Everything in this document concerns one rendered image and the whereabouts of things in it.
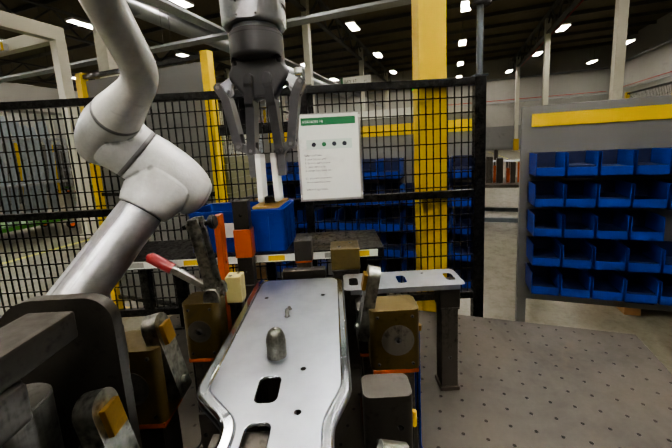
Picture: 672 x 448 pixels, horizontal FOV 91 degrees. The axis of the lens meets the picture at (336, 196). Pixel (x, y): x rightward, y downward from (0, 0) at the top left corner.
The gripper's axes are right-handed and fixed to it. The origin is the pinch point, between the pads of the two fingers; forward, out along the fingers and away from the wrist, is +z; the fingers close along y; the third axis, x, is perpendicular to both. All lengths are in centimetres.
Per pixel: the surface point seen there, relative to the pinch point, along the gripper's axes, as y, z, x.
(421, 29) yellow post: 40, -43, 73
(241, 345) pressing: -9.0, 29.6, 5.2
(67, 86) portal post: -448, -145, 501
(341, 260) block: 8.1, 26.2, 38.7
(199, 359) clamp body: -20.2, 35.8, 11.3
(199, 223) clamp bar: -17.7, 8.8, 13.2
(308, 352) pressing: 3.1, 29.8, 2.7
